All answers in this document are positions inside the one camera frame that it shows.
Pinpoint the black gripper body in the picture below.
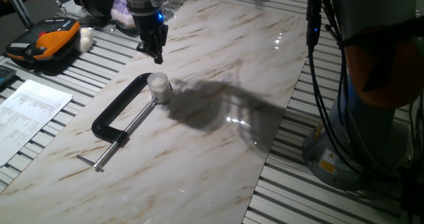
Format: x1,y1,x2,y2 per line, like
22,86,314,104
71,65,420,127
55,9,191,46
132,10,170,52

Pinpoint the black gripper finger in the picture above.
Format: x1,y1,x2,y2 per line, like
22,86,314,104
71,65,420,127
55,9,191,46
136,40,156,58
152,24,169,65

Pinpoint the clear plastic bottle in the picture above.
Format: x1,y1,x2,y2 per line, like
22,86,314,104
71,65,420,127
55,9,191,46
161,0,185,22

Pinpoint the purple plastic bag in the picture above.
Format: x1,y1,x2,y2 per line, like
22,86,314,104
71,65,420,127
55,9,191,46
110,0,137,29

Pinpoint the black round reel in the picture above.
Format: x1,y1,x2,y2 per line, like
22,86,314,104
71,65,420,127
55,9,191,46
70,0,115,19

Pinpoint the black metal C-clamp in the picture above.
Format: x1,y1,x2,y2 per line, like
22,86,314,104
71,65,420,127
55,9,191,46
76,72,173,172

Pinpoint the marble pattern board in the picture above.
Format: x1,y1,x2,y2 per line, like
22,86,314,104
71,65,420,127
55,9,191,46
0,0,309,224

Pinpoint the orange black teach pendant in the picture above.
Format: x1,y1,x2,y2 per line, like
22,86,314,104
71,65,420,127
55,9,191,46
5,17,81,64

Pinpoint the white printed paper sheet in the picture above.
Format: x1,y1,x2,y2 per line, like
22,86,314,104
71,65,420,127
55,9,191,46
0,79,74,168

